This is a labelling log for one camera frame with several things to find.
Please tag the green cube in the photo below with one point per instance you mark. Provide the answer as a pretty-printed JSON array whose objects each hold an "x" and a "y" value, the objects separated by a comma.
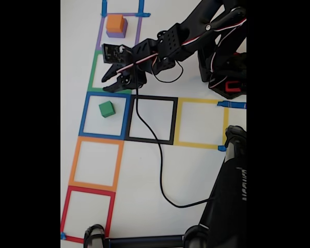
[{"x": 106, "y": 108}]

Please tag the purple square block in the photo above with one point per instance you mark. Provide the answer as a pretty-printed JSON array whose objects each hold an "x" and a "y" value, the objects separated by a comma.
[{"x": 115, "y": 34}]

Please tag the orange cube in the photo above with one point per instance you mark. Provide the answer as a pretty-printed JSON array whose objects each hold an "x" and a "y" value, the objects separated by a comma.
[{"x": 115, "y": 23}]

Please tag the twisted blue tape strip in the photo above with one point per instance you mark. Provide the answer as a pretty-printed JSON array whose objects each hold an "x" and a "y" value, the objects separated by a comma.
[{"x": 104, "y": 7}]

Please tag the long blue tape strip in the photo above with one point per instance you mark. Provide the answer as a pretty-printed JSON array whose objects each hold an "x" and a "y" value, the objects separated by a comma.
[{"x": 235, "y": 105}]

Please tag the small blue tape piece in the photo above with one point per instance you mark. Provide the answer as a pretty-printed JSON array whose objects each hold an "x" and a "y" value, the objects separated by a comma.
[
  {"x": 221, "y": 148},
  {"x": 63, "y": 235}
]

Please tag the black tripod stand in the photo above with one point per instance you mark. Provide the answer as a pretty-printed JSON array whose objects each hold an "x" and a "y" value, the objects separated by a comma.
[{"x": 222, "y": 206}]

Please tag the red square frame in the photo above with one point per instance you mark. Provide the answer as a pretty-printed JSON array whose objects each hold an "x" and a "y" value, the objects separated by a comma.
[{"x": 64, "y": 214}]

